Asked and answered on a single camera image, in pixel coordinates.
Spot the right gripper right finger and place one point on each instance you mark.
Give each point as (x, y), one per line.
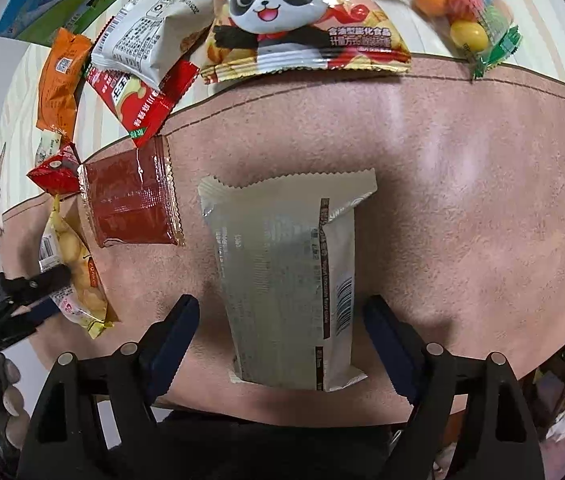
(497, 439)

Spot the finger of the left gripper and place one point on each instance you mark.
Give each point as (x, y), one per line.
(35, 316)
(37, 282)

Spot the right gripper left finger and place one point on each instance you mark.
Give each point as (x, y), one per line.
(93, 419)

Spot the yellow peanut snack packet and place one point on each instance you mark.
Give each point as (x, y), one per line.
(83, 301)

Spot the small red snack packet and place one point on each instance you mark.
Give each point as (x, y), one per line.
(57, 175)

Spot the dark red snack packet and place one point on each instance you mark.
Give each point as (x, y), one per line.
(130, 197)

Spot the small white green packet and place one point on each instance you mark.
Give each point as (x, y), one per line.
(50, 144)

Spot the red long snack packet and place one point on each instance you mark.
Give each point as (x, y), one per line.
(142, 110)

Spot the orange snack packet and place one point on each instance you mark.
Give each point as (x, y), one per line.
(59, 79)

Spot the beige snack packet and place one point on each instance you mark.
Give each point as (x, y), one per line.
(285, 250)

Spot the white grey snack packet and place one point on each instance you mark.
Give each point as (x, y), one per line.
(147, 37)

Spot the panda snack bag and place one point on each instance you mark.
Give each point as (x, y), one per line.
(258, 37)

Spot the colourful candy bag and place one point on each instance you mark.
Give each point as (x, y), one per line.
(481, 31)

